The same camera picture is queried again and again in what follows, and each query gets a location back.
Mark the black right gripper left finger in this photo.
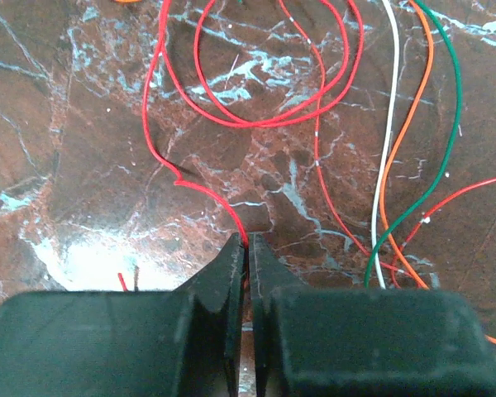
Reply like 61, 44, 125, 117
0, 234, 245, 396

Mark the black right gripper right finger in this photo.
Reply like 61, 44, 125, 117
249, 234, 496, 396

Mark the thin red wire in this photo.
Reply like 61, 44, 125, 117
276, 0, 496, 289

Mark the thick red wire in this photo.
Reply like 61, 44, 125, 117
117, 0, 365, 293

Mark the orange wire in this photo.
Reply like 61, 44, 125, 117
113, 0, 496, 348

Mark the green wire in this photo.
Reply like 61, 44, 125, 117
235, 0, 463, 289

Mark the white wire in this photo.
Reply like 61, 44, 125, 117
371, 0, 401, 289

